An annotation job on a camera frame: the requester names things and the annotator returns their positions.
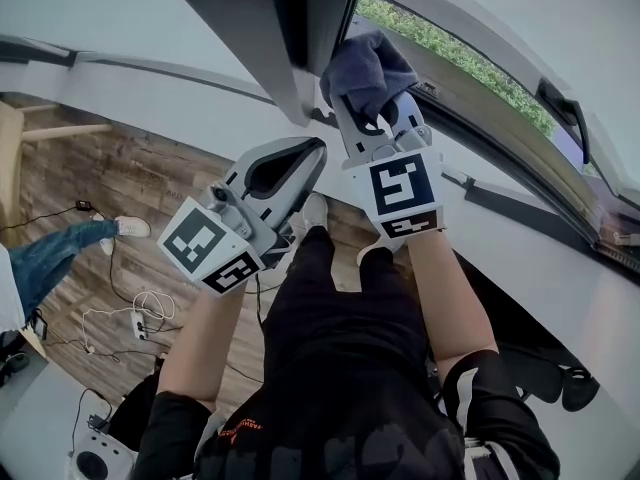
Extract person's black trousers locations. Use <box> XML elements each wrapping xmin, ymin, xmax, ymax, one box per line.
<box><xmin>259</xmin><ymin>225</ymin><xmax>441</xmax><ymax>369</ymax></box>

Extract person's left forearm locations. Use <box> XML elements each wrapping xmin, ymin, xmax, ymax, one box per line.
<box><xmin>155</xmin><ymin>281</ymin><xmax>262</xmax><ymax>405</ymax></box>

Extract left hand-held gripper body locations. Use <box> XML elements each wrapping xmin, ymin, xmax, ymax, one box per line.
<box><xmin>156</xmin><ymin>173</ymin><xmax>295</xmax><ymax>297</ymax></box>

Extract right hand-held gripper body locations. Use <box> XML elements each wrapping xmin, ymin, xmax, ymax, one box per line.
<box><xmin>341</xmin><ymin>126</ymin><xmax>447</xmax><ymax>242</ymax></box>

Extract light wooden furniture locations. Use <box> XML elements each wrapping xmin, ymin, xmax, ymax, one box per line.
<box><xmin>0</xmin><ymin>99</ymin><xmax>114</xmax><ymax>235</ymax></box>

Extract dark blue-grey cloth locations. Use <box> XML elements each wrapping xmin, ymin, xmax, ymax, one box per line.
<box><xmin>318</xmin><ymin>28</ymin><xmax>419</xmax><ymax>120</ymax></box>

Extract person's right forearm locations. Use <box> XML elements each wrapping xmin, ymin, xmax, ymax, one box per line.
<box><xmin>406</xmin><ymin>226</ymin><xmax>501</xmax><ymax>375</ymax></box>

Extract black window handle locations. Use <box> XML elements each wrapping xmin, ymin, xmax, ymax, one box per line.
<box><xmin>536</xmin><ymin>79</ymin><xmax>592</xmax><ymax>165</ymax></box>

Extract metal window hinge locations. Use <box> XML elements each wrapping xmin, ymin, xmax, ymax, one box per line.
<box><xmin>592</xmin><ymin>211</ymin><xmax>640</xmax><ymax>275</ymax></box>

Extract person's white right shoe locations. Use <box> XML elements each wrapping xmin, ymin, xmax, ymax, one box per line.
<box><xmin>355</xmin><ymin>235</ymin><xmax>405</xmax><ymax>265</ymax></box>

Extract dark grey window frame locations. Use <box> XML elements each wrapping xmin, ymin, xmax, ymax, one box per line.
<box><xmin>153</xmin><ymin>0</ymin><xmax>640</xmax><ymax>275</ymax></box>

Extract green hedge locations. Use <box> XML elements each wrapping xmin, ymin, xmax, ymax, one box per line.
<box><xmin>353</xmin><ymin>0</ymin><xmax>558</xmax><ymax>140</ymax></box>

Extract white power strip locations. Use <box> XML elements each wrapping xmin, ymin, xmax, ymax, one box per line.
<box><xmin>129</xmin><ymin>307</ymin><xmax>152</xmax><ymax>341</ymax></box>

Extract white window sash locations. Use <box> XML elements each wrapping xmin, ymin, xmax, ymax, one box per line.
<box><xmin>373</xmin><ymin>0</ymin><xmax>640</xmax><ymax>204</ymax></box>

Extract person's white left shoe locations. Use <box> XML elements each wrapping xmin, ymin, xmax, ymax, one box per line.
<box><xmin>299</xmin><ymin>191</ymin><xmax>330</xmax><ymax>230</ymax></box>

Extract person's black shirt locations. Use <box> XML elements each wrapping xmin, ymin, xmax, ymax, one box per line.
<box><xmin>130</xmin><ymin>337</ymin><xmax>562</xmax><ymax>480</ymax></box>

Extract black cable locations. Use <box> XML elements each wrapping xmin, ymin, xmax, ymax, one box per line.
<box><xmin>0</xmin><ymin>204</ymin><xmax>266</xmax><ymax>384</ymax></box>

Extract white cable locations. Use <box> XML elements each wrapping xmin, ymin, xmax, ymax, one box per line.
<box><xmin>79</xmin><ymin>289</ymin><xmax>177</xmax><ymax>355</ymax></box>

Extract white round device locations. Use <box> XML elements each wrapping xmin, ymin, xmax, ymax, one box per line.
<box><xmin>63</xmin><ymin>426</ymin><xmax>137</xmax><ymax>480</ymax></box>

